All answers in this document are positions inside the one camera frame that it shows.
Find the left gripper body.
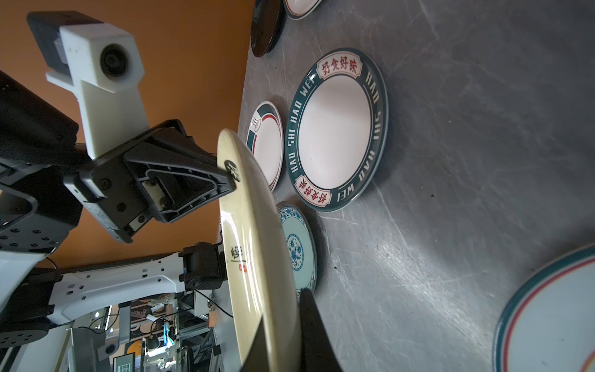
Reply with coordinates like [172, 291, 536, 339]
[0, 69, 154, 254]

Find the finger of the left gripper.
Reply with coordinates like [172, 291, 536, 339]
[76, 119, 236, 225]

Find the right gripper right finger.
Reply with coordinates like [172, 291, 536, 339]
[299, 288, 342, 372]

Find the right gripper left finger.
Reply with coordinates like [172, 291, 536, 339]
[241, 325, 279, 372]

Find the cream yellow plate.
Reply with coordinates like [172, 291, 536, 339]
[217, 130, 302, 371]

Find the black plate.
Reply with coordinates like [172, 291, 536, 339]
[250, 0, 286, 57]

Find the green rimmed white plate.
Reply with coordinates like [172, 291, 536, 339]
[492, 245, 594, 371]

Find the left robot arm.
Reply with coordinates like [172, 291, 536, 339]
[1, 74, 235, 348]

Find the green red rimmed plate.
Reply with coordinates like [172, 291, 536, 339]
[246, 101, 284, 191]

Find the teal floral pattern plate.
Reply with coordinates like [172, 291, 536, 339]
[277, 201, 319, 297]

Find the hao shi wei plate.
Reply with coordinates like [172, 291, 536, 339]
[284, 47, 390, 212]

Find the far sunburst pattern plate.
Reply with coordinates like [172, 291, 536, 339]
[284, 0, 322, 20]

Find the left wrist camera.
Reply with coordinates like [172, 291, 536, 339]
[26, 11, 150, 159]

